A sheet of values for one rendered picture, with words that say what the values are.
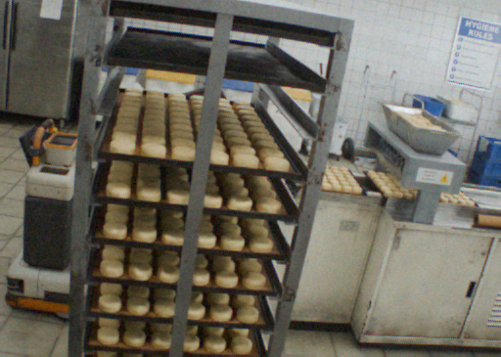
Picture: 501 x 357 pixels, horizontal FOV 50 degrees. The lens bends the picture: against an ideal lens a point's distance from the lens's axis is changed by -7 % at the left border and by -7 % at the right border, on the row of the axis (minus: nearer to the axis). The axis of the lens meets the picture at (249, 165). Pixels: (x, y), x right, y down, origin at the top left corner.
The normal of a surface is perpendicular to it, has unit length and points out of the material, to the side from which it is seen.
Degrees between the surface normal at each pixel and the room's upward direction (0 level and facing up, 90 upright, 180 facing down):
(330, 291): 90
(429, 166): 90
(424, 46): 90
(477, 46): 90
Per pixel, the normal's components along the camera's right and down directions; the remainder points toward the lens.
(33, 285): 0.08, 0.32
